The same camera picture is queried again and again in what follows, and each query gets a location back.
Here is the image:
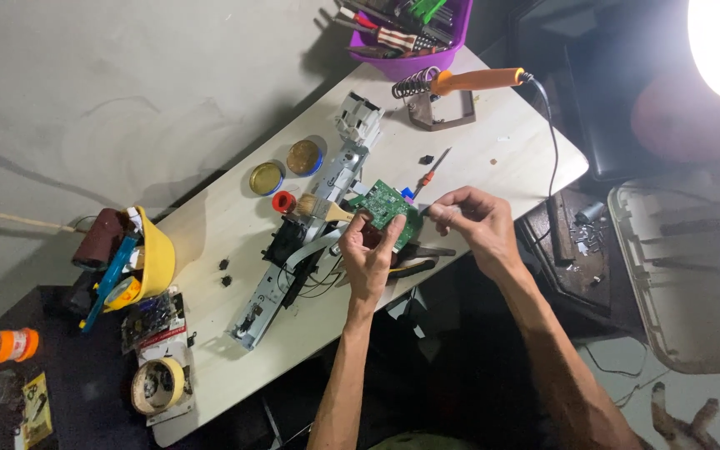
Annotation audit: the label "person's right hand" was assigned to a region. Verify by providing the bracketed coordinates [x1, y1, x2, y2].
[426, 185, 524, 283]

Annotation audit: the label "person's left hand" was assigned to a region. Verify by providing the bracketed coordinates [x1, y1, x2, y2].
[337, 209, 408, 305]

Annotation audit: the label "green circuit board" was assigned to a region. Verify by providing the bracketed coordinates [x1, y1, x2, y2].
[348, 180, 425, 253]

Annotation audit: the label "pile of small metal parts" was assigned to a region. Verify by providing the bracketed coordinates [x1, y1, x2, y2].
[566, 201, 611, 288]

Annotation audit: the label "gold flux tin lid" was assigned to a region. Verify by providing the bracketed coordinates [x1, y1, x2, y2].
[286, 139, 324, 177]

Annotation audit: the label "open blue flux tin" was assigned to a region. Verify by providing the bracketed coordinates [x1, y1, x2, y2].
[249, 162, 285, 197]

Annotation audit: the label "metal soldering iron stand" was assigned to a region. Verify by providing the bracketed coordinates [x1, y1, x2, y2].
[391, 66, 477, 133]

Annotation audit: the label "orange soldering iron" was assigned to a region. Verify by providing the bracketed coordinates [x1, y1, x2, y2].
[430, 67, 526, 97]

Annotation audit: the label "white printer housing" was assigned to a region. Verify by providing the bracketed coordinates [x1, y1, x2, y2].
[607, 177, 720, 376]

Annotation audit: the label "purple basket of tools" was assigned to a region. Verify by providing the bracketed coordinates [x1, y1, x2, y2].
[332, 0, 475, 82]

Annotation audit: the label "yellow bowl of tools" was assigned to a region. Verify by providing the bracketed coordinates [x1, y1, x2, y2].
[79, 205, 176, 333]

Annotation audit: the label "blister pack of components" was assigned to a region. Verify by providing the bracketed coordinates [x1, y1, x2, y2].
[120, 286, 198, 427]

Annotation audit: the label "roll of masking tape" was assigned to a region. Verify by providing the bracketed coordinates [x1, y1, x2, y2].
[130, 357, 186, 416]

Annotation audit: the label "dark red sandpaper roll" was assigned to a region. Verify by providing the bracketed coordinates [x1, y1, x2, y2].
[71, 208, 128, 271]

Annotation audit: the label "cat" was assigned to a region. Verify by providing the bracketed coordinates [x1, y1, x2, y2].
[650, 382, 720, 450]

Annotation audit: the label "yellow packaged card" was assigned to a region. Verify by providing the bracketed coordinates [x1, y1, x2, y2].
[20, 372, 54, 448]

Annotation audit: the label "orange screwdriver bit case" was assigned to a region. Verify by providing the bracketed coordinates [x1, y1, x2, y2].
[0, 327, 41, 365]

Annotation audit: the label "white flat ribbon cable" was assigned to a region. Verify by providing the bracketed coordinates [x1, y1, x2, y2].
[285, 225, 351, 271]

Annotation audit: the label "black yellow handled pliers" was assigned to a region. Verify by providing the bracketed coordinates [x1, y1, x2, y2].
[387, 244, 458, 280]

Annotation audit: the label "printer carriage rail assembly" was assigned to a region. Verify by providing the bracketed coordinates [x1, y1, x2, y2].
[229, 92, 386, 351]

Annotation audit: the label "wooden handled paint brush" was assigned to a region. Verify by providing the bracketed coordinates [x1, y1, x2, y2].
[296, 192, 357, 225]

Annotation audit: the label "small orange handled screwdriver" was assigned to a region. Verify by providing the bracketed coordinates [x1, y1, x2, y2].
[411, 147, 453, 201]

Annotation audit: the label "black soldering iron cable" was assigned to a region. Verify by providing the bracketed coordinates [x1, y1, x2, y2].
[519, 72, 562, 251]

